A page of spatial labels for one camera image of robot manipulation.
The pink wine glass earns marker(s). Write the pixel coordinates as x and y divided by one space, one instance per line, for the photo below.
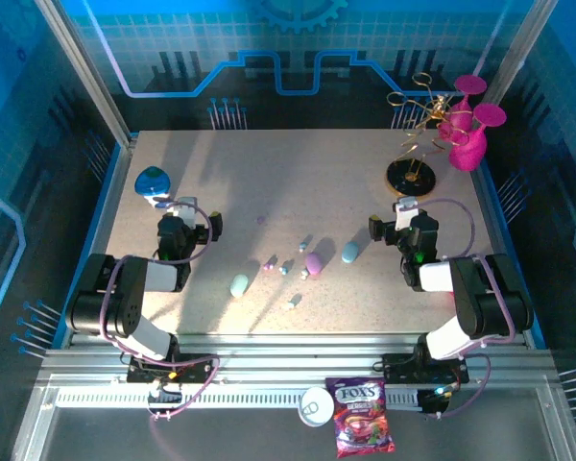
466 153
470 85

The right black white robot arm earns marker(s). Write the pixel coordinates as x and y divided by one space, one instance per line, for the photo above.
485 302

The blue earbud charging case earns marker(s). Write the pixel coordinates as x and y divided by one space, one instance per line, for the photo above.
350 252

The aluminium base frame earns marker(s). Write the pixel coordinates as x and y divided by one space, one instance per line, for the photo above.
278 355

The purple earbud charging case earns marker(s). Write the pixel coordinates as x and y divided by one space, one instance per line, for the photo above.
314 263

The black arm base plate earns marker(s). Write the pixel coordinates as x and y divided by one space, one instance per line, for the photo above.
398 367
197 370

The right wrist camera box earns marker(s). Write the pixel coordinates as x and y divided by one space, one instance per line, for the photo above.
405 213

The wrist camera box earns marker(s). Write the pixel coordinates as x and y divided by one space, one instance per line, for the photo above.
187 212
405 213

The blue white globe figurine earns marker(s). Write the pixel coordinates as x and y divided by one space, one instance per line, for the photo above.
151 181

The black electronics board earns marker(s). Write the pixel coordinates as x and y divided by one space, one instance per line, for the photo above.
432 403

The aluminium frame post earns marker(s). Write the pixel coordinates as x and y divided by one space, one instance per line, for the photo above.
518 53
84 72

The purple Fox's candy bag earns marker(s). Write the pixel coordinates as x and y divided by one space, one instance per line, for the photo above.
360 418

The white pull-tab can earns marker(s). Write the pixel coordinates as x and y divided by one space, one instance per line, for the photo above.
317 403

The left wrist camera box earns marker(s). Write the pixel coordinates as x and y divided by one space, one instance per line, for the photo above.
187 212

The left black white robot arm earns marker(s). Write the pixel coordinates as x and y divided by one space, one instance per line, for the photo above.
125 298

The mint earbud charging case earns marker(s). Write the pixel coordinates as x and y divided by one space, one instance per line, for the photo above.
239 285

